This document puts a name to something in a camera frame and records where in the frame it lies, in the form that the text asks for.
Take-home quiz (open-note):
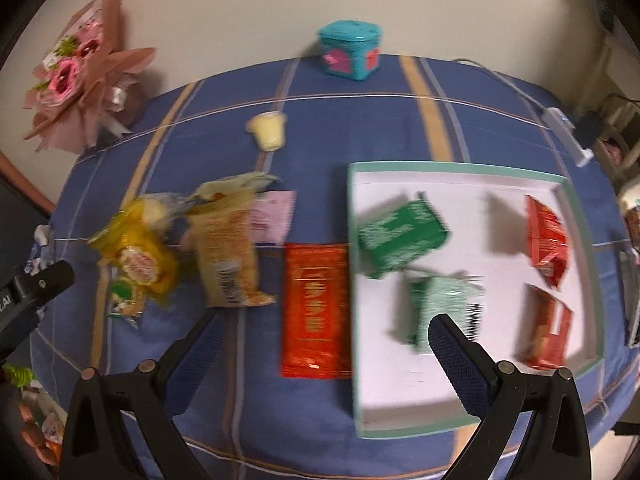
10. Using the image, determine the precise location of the cream snack packet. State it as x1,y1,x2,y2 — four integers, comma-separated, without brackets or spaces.
188,171,281,205

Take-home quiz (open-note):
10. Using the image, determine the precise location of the beige bread packet with barcode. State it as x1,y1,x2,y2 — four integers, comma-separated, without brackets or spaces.
186,193,276,308

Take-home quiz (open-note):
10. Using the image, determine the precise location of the white tray with teal rim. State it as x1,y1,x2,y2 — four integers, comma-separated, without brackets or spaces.
347,162,604,439

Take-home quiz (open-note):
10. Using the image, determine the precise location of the black smartphone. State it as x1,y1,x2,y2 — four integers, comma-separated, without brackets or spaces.
618,252,639,348

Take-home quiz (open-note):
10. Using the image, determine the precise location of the white power strip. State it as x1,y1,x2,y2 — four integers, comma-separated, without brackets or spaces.
541,107,593,168

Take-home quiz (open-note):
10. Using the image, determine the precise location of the dark green snack packet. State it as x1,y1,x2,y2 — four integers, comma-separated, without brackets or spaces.
357,192,450,280

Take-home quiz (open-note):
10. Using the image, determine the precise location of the black power adapter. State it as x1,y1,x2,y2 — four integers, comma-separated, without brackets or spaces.
574,112,606,150

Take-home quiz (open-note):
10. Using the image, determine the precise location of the pink snack packet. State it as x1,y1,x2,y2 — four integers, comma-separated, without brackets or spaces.
250,191,296,246

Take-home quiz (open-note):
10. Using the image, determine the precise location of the green cow cracker packet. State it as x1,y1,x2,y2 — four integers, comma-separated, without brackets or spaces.
107,276,146,330

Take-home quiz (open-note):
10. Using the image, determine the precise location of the yellow soft bread packet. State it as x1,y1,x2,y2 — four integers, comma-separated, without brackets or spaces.
88,195,178,300

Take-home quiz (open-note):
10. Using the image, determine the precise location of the white shelf unit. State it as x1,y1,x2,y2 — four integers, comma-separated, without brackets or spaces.
576,18,639,193

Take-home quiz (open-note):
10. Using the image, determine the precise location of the red snack packet white label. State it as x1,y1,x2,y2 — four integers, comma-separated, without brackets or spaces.
525,195,570,290

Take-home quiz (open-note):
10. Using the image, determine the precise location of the red gold-lettered cake packet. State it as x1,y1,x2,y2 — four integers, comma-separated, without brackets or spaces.
281,243,352,380

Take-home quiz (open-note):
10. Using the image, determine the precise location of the crumpled blue white wrapper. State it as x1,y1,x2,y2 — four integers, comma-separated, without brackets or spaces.
24,224,55,275

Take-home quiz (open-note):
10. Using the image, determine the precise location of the teal toy house box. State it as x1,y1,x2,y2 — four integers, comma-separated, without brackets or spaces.
318,20,382,81

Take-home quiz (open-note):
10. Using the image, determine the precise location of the light green barcode packet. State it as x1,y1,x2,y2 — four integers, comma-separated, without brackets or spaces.
398,269,486,356

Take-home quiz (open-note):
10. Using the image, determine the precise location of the pink paper flower bouquet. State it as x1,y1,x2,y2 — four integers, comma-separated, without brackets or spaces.
23,0,156,154

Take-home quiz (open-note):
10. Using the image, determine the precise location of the yellow jelly cup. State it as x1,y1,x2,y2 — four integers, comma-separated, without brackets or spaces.
245,110,288,153

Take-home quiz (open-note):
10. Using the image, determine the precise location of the blue plaid tablecloth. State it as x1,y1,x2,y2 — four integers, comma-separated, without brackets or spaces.
30,55,639,479

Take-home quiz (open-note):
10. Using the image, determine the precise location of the dark red packet white stripe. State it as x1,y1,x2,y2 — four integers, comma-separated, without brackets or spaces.
524,285,574,370

